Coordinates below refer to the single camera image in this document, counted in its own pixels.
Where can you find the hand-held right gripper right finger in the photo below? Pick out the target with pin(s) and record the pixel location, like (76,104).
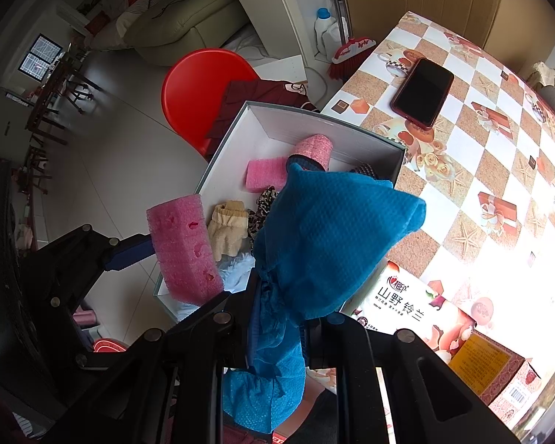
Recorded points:
(319,342)

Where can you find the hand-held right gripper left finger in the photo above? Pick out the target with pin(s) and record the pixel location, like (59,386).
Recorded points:
(238,333)

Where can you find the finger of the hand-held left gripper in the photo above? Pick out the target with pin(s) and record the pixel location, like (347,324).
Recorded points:
(85,356)
(129,252)

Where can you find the pink foam block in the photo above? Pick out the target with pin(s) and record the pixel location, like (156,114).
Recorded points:
(185,249)

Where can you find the beige sock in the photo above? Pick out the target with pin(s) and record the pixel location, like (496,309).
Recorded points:
(226,229)

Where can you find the blue nonwoven cloth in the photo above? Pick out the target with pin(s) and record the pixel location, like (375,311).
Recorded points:
(333,240)

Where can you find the leopard print scrunchie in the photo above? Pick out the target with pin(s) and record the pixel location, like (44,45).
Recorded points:
(261,206)

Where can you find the curved pink foam piece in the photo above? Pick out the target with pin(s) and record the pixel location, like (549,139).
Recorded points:
(312,150)

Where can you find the grey cardboard box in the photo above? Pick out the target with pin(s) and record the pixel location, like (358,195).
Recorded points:
(277,125)

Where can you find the red plastic basin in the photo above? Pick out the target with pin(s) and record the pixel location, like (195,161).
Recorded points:
(108,346)

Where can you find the pink carton with yellow label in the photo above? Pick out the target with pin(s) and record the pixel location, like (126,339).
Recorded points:
(485,365)

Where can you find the dark dining chairs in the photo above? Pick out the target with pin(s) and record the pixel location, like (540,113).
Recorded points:
(60,97)

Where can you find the red plastic stool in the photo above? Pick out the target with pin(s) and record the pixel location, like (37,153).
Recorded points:
(199,83)

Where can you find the maroon cloth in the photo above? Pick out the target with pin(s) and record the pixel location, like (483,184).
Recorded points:
(259,97)

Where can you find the window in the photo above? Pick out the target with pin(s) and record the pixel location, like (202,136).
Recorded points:
(39,55)

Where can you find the beige sofa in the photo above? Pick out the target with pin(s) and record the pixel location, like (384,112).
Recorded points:
(185,23)

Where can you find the checked printed tablecloth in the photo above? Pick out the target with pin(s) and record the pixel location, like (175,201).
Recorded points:
(490,157)

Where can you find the smartphone in red case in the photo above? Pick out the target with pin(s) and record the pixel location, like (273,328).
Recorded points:
(423,92)

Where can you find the red broom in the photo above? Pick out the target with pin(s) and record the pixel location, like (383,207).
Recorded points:
(349,55)

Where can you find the white bottle with blue cap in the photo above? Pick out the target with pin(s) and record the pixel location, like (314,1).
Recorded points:
(326,30)

